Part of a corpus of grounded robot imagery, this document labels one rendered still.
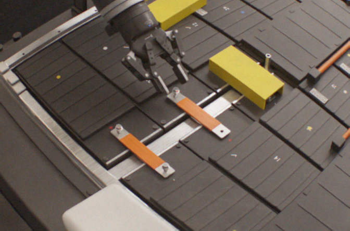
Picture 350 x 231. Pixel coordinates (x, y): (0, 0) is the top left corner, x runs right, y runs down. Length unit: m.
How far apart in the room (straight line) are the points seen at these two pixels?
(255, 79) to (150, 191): 0.34
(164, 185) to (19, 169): 0.29
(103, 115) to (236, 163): 0.28
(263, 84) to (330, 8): 0.42
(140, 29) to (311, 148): 0.42
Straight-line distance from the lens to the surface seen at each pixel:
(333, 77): 1.43
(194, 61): 1.41
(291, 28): 1.54
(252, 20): 1.54
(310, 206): 1.16
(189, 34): 1.48
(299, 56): 1.45
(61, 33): 1.53
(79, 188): 1.05
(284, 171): 1.21
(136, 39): 1.30
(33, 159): 1.10
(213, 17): 1.53
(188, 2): 1.52
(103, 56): 1.42
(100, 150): 1.25
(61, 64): 1.42
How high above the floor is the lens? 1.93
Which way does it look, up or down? 44 degrees down
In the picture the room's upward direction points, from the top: 1 degrees clockwise
